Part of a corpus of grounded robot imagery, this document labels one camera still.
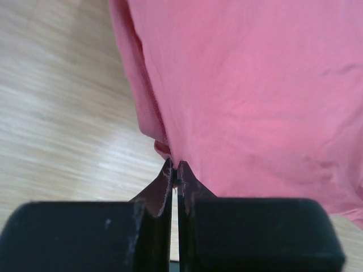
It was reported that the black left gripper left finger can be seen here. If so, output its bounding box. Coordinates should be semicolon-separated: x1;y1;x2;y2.
1;160;173;271

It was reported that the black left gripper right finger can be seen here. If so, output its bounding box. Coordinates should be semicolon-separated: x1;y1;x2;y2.
176;162;345;271

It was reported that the dusty rose t-shirt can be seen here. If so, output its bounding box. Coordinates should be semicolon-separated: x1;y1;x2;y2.
109;1;362;226

